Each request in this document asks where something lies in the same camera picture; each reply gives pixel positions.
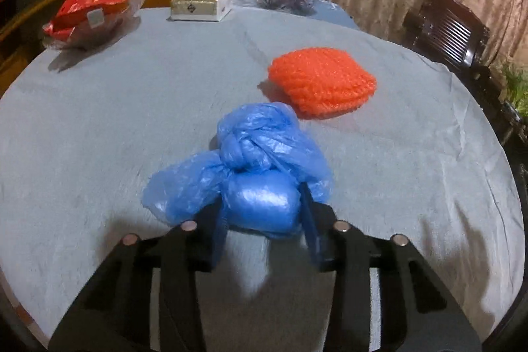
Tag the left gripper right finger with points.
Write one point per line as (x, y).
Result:
(418, 312)

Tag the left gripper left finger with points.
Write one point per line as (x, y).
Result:
(112, 311)

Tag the blue plastic bag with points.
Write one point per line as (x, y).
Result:
(262, 157)

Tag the grey table cloth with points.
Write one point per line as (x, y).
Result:
(80, 138)

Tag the potted green plant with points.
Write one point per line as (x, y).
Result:
(512, 81)

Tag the glass snack dish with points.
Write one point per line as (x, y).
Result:
(97, 30)

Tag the dark wooden armchair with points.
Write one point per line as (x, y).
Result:
(448, 32)

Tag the red snack packet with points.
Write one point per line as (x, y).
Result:
(73, 12)

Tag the tissue box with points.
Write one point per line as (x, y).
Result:
(199, 10)

